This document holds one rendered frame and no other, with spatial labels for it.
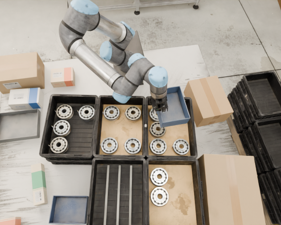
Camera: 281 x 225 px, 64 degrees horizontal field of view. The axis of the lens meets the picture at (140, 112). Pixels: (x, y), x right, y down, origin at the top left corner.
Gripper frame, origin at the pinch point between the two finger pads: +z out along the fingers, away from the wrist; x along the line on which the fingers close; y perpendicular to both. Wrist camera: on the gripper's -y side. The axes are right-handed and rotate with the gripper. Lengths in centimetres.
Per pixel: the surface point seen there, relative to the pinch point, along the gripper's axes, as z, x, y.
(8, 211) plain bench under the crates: 30, -97, 36
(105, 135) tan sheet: 25.1, -34.2, 1.6
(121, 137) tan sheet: 26.3, -24.5, 4.5
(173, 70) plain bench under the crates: 45, 22, -50
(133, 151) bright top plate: 24.2, -18.3, 15.1
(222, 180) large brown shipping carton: 26, 29, 40
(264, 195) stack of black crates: 103, 82, 52
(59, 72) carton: 27, -64, -54
